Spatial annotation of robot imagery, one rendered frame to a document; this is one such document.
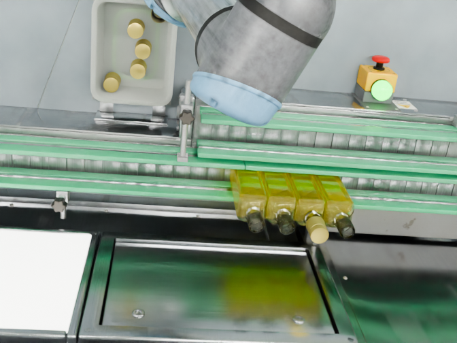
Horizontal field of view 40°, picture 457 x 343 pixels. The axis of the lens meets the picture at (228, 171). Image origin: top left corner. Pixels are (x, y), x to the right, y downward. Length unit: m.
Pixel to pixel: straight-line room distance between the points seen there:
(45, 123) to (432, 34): 0.89
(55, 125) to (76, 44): 0.19
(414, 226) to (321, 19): 0.87
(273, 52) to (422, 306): 0.74
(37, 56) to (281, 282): 0.72
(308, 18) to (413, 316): 0.73
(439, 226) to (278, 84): 0.88
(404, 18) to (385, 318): 0.66
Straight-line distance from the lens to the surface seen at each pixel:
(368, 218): 1.49
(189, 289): 1.18
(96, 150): 1.30
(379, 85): 1.41
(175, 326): 1.09
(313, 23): 0.75
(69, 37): 1.43
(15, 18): 1.45
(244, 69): 0.75
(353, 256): 1.43
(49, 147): 1.31
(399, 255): 1.48
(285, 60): 0.75
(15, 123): 1.39
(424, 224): 1.55
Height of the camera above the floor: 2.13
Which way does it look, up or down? 65 degrees down
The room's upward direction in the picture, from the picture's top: 170 degrees clockwise
